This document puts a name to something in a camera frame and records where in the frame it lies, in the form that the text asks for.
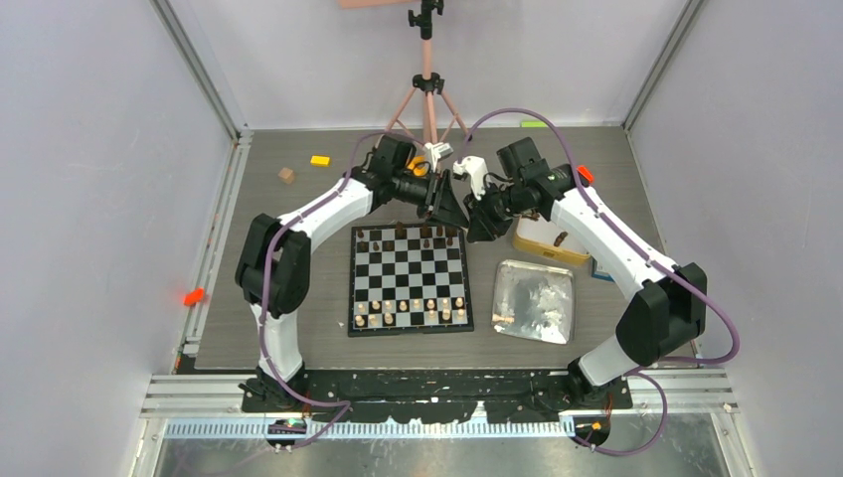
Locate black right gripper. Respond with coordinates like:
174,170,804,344
462,181,525,243

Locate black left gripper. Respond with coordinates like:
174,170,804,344
393,169,469,232

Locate yellow tin box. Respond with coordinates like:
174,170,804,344
512,218,591,266

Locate black white chess board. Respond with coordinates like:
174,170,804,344
347,223,474,337

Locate silver metal tray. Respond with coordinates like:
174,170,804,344
491,259,576,345

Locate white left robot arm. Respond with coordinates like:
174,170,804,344
235,132,469,411

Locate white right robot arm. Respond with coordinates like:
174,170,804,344
452,138,707,408

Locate dark piece in tin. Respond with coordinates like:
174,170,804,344
554,231,569,247

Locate light piece on tray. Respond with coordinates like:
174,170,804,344
492,315,515,324

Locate red block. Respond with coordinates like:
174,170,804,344
577,165,594,187

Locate blue lego brick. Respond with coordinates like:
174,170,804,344
590,257,614,282

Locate small yellow block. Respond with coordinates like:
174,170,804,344
310,155,331,167

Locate small brown wooden cube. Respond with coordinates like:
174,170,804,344
277,167,296,184

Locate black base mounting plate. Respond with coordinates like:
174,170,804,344
239,369,632,424

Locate orange red clip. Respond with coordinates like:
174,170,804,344
182,287,205,307

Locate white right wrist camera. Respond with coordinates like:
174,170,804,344
451,156,488,200

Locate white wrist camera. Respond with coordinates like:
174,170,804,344
422,142,454,173
451,156,488,200

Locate yellow triangular frame block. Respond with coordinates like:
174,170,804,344
406,156,430,177

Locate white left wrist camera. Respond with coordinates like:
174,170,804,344
422,142,454,173

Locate pink camera tripod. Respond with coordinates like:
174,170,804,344
338,0,473,156

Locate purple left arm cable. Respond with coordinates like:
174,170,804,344
257,131,429,450

